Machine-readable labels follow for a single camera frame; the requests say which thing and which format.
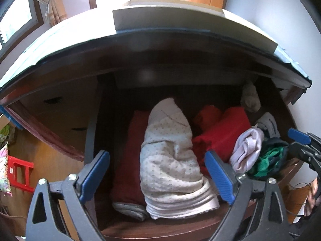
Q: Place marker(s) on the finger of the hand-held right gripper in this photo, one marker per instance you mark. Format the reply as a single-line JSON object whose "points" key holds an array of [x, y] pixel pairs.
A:
{"points": [[298, 135]]}

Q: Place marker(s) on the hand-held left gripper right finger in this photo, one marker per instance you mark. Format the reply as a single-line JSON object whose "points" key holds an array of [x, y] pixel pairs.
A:
{"points": [[219, 175]]}

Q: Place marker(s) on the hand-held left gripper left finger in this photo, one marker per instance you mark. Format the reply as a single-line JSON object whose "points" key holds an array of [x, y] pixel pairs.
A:
{"points": [[96, 173]]}

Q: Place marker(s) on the grey underwear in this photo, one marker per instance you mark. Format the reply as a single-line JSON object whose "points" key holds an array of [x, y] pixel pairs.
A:
{"points": [[269, 124]]}

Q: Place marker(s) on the white dotted underwear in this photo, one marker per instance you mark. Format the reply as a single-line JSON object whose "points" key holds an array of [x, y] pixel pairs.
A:
{"points": [[170, 160]]}

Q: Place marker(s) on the small red cloth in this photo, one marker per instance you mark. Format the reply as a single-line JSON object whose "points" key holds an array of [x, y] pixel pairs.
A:
{"points": [[207, 116]]}

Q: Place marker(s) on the person's right hand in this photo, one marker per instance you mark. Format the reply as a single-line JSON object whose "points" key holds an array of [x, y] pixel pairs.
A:
{"points": [[314, 195]]}

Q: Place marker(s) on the black cloth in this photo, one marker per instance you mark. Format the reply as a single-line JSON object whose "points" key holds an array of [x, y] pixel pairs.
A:
{"points": [[277, 143]]}

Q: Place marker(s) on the pale pink cloth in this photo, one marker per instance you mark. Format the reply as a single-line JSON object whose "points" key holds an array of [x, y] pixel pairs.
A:
{"points": [[247, 150]]}

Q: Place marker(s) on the dark red folded cloth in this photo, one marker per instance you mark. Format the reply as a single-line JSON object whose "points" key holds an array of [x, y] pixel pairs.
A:
{"points": [[133, 155]]}

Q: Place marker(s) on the green cloth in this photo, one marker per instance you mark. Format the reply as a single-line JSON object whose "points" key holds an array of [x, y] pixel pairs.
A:
{"points": [[265, 162]]}

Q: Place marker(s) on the large red folded cloth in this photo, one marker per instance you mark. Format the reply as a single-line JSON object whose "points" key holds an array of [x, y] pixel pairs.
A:
{"points": [[225, 133]]}

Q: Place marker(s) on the grey striped cloth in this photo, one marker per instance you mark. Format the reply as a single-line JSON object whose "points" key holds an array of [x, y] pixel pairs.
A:
{"points": [[130, 209]]}

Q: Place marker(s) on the beige rolled cloth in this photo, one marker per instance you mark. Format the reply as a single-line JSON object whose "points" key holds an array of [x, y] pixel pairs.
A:
{"points": [[250, 98]]}

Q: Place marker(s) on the maroon hanging cloth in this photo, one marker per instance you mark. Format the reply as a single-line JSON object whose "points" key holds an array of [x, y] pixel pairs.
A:
{"points": [[45, 135]]}

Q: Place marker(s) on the red plastic stool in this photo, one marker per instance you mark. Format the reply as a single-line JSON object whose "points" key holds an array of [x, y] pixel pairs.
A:
{"points": [[21, 173]]}

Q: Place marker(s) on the colourful printed bag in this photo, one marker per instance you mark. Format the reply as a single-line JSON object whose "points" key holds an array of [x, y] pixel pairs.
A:
{"points": [[5, 173]]}

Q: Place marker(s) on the window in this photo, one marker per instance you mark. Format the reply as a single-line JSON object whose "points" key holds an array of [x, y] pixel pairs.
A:
{"points": [[17, 20]]}

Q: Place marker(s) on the beige curtain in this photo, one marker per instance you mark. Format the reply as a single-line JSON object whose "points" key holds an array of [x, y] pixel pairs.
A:
{"points": [[54, 2]]}

